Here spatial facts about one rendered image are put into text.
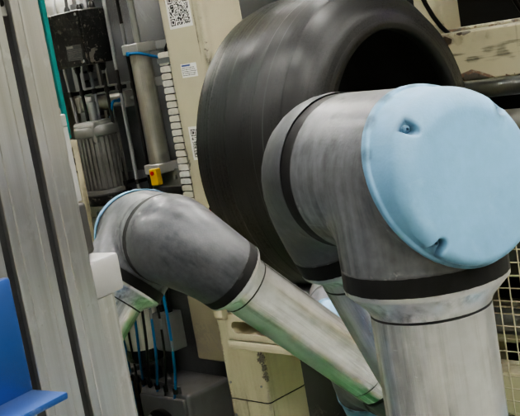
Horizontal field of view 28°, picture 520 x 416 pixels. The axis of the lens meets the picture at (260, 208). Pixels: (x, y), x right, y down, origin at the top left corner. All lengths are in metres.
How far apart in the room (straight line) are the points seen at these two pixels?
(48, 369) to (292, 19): 1.26
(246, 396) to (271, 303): 1.14
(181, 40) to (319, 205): 1.59
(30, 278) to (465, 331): 0.31
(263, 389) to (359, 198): 1.70
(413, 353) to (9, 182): 0.31
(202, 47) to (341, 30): 0.42
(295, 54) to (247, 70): 0.11
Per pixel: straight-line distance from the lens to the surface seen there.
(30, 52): 0.79
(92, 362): 0.82
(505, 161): 0.69
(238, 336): 2.20
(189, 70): 2.27
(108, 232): 1.35
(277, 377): 2.37
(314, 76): 1.86
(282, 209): 0.76
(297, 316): 1.30
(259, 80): 1.89
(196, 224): 1.24
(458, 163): 0.66
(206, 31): 2.23
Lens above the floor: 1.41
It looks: 9 degrees down
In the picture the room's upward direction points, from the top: 10 degrees counter-clockwise
